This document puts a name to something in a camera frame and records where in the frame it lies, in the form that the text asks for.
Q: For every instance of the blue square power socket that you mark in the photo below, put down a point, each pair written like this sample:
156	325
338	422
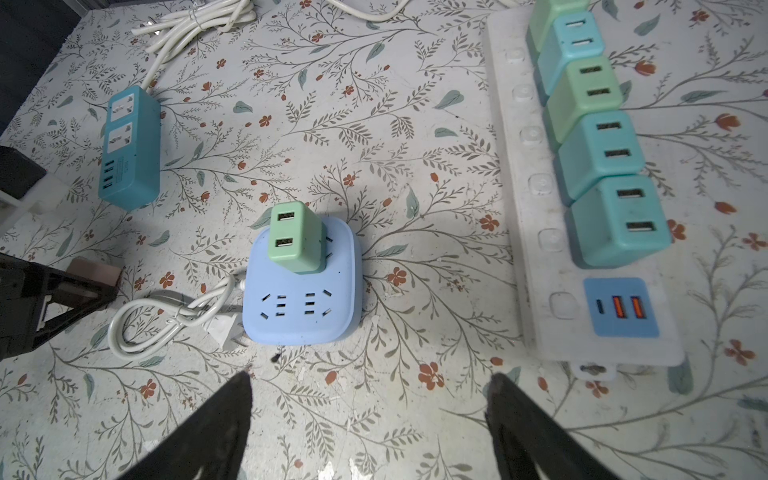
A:
288	309

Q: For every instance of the teal plug adapter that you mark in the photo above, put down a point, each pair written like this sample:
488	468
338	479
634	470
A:
571	37
600	145
617	222

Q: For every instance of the green plug adapter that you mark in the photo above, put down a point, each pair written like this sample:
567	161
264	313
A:
297	238
544	13
586	86

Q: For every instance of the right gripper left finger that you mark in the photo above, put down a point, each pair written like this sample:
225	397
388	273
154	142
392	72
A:
210	444

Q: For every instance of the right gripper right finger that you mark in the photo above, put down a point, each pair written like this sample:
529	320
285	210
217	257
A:
528	443

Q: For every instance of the brown plug adapter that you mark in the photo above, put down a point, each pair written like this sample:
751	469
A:
94	271

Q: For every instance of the long white power strip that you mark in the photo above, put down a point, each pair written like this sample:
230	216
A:
594	320

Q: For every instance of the teal small power strip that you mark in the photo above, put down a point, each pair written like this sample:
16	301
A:
130	170

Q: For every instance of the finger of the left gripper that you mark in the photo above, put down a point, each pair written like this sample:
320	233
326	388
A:
31	311

